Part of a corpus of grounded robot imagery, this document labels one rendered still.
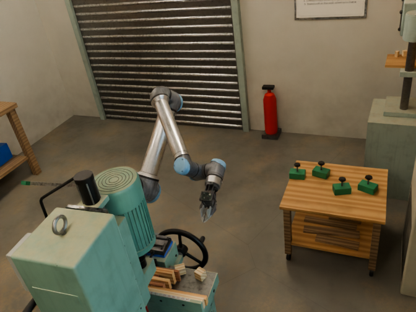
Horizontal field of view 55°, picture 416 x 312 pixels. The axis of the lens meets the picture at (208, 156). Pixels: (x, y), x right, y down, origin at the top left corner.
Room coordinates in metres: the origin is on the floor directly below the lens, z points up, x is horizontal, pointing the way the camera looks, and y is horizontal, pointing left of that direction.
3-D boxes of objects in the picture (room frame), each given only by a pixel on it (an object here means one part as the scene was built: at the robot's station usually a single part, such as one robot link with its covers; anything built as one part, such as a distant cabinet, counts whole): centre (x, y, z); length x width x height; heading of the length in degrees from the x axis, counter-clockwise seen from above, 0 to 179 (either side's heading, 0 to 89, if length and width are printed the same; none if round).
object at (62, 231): (0.90, 0.45, 1.55); 0.06 x 0.02 x 0.07; 157
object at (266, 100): (3.89, -0.75, 0.30); 0.19 x 0.18 x 0.60; 152
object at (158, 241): (1.37, 0.31, 0.99); 0.13 x 0.11 x 0.06; 67
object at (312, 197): (2.15, -0.83, 0.32); 0.66 x 0.57 x 0.64; 63
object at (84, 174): (1.04, 0.39, 1.54); 0.08 x 0.08 x 0.17; 67
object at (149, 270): (1.15, 0.35, 1.03); 0.14 x 0.07 x 0.09; 157
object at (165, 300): (1.15, 0.39, 0.93); 0.60 x 0.02 x 0.06; 67
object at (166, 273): (1.24, 0.31, 0.94); 0.18 x 0.02 x 0.07; 67
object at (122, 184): (1.17, 0.34, 1.35); 0.18 x 0.18 x 0.31
